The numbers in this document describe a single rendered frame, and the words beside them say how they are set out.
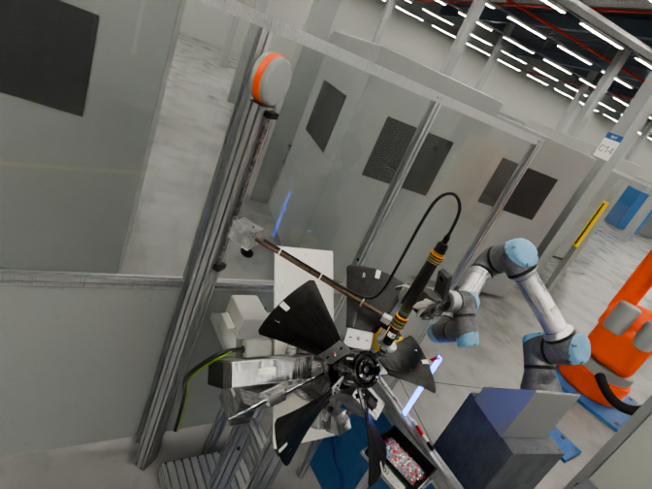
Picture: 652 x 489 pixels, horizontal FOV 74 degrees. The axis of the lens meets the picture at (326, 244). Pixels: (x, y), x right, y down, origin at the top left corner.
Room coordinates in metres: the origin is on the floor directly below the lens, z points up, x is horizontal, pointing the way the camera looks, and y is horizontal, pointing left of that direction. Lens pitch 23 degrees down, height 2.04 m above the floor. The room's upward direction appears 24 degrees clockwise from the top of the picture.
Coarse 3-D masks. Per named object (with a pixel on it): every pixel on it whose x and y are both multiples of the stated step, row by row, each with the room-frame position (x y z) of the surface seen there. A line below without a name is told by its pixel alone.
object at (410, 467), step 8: (384, 440) 1.31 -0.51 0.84; (392, 440) 1.32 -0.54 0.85; (392, 448) 1.28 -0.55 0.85; (400, 448) 1.30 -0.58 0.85; (400, 456) 1.26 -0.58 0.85; (408, 456) 1.29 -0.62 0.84; (408, 464) 1.25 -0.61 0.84; (416, 464) 1.26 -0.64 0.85; (400, 472) 1.20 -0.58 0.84; (408, 472) 1.22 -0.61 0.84; (416, 472) 1.23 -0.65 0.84; (424, 472) 1.25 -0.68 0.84; (408, 480) 1.17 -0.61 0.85; (416, 480) 1.19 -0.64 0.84
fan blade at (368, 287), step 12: (348, 276) 1.40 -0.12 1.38; (360, 276) 1.40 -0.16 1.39; (372, 276) 1.41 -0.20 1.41; (384, 276) 1.42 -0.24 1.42; (348, 288) 1.37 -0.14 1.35; (360, 288) 1.37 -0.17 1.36; (372, 288) 1.38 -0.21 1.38; (348, 300) 1.34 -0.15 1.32; (372, 300) 1.34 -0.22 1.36; (384, 300) 1.35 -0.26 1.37; (396, 300) 1.37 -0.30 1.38; (348, 312) 1.31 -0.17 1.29; (360, 312) 1.31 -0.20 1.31; (372, 312) 1.31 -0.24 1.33; (348, 324) 1.28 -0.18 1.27; (360, 324) 1.28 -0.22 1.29; (372, 324) 1.28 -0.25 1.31
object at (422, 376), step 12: (408, 336) 1.47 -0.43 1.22; (396, 348) 1.38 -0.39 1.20; (408, 348) 1.41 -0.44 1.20; (420, 348) 1.44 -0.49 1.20; (384, 360) 1.29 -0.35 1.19; (396, 360) 1.31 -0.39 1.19; (408, 360) 1.35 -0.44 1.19; (420, 360) 1.38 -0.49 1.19; (396, 372) 1.26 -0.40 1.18; (408, 372) 1.29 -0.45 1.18; (420, 372) 1.33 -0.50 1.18; (420, 384) 1.28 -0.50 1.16; (432, 384) 1.32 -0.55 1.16
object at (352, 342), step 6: (348, 330) 1.27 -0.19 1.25; (354, 330) 1.27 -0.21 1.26; (360, 330) 1.27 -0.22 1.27; (348, 336) 1.25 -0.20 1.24; (354, 336) 1.25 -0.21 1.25; (360, 336) 1.25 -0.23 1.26; (366, 336) 1.25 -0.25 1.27; (372, 336) 1.25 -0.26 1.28; (348, 342) 1.24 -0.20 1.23; (354, 342) 1.24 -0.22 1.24; (360, 342) 1.24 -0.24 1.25; (366, 342) 1.24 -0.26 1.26; (360, 348) 1.22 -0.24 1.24; (366, 348) 1.22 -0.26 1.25
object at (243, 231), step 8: (240, 216) 1.43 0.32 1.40; (232, 224) 1.39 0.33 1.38; (240, 224) 1.38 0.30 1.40; (248, 224) 1.41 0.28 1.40; (256, 224) 1.44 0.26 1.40; (232, 232) 1.39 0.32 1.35; (240, 232) 1.38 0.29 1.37; (248, 232) 1.37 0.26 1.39; (256, 232) 1.39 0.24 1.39; (240, 240) 1.38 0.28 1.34; (248, 240) 1.37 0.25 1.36; (248, 248) 1.37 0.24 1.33
